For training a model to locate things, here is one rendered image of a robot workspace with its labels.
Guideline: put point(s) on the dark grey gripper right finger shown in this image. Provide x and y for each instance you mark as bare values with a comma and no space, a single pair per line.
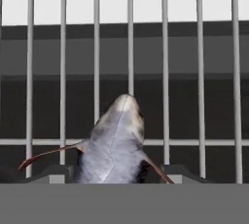
181,175

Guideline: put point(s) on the grey fish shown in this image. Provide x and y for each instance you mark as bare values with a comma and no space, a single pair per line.
113,143

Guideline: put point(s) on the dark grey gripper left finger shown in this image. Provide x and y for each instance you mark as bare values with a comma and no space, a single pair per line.
56,174

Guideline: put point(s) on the dark oven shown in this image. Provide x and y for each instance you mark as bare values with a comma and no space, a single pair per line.
194,104

